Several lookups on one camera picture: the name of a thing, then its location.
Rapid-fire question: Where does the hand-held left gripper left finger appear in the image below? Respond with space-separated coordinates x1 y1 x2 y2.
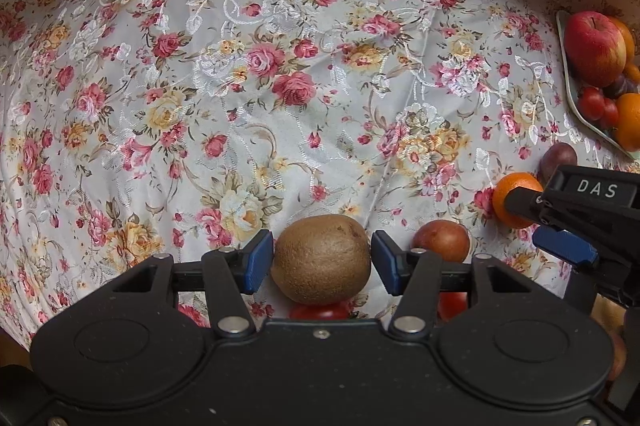
90 230 275 340

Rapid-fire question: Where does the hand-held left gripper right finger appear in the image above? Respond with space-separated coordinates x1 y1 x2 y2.
371 230 556 340

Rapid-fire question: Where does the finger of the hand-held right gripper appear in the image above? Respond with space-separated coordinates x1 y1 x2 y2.
531 227 601 268
502 187 546 218

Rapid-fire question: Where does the dark red plum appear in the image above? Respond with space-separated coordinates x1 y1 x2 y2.
436 292 471 323
411 219 472 263
539 142 580 179
602 74 640 100

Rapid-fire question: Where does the brown kiwi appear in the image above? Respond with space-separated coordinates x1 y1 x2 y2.
270 213 372 305

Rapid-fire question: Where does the red tomato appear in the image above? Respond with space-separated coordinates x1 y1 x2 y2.
600 99 620 129
289 299 353 321
578 86 607 121

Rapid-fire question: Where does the knobbed dekopon orange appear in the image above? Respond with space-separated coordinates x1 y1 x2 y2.
614 93 640 152

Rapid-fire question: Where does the pale green tray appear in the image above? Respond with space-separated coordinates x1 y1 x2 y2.
556 10 640 159

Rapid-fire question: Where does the red apple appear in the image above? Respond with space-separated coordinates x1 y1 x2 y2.
564 11 627 88

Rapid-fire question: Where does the large round orange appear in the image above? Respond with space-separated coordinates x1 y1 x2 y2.
607 16 636 72

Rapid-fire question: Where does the floral tablecloth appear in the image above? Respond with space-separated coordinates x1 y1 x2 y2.
0 0 640 357

